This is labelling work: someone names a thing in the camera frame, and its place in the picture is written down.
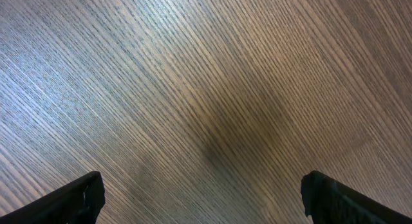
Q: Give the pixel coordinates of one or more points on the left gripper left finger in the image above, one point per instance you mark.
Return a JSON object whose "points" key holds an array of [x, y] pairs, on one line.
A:
{"points": [[79, 201]]}

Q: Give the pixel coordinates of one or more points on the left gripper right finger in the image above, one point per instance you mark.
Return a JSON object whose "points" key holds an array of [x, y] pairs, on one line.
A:
{"points": [[328, 201]]}

